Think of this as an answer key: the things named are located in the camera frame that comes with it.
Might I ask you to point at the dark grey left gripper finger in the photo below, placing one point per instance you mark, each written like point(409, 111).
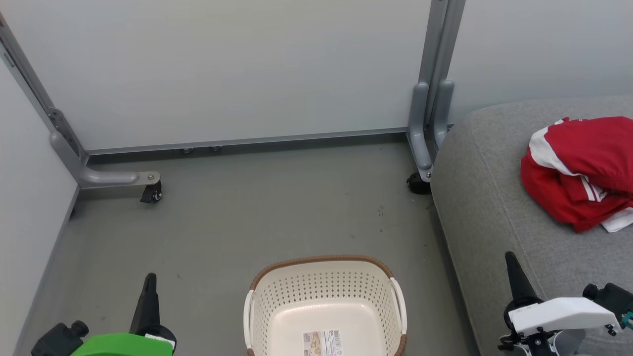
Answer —
point(149, 304)

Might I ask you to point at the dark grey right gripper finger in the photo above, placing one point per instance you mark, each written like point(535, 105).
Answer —
point(519, 284)

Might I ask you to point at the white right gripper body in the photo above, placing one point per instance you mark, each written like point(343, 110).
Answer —
point(559, 314)

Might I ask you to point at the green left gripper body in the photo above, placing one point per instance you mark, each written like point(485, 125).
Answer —
point(123, 345)

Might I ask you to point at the red jersey with black letters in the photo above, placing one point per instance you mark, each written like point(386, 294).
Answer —
point(588, 158)

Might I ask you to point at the cream plastic laundry basket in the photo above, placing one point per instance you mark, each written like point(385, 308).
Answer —
point(324, 296)

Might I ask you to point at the grey fabric sofa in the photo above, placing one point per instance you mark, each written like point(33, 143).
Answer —
point(484, 198)

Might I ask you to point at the black caster wheel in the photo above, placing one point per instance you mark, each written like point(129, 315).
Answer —
point(418, 184)
point(151, 194)

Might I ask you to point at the paper label sticker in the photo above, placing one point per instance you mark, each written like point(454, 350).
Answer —
point(322, 343)

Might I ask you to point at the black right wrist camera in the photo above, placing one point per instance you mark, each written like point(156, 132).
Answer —
point(610, 299)

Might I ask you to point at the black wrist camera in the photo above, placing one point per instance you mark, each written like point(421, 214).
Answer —
point(610, 299)
point(57, 340)

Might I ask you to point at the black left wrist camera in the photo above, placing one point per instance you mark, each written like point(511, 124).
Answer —
point(57, 340)

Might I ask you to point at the grey partition post with long foot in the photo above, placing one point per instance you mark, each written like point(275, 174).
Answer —
point(74, 148)

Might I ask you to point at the grey partition bottom rail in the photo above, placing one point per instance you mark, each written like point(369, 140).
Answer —
point(247, 142)

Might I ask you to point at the grey partition post with curved feet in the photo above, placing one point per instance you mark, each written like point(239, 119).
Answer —
point(429, 113)

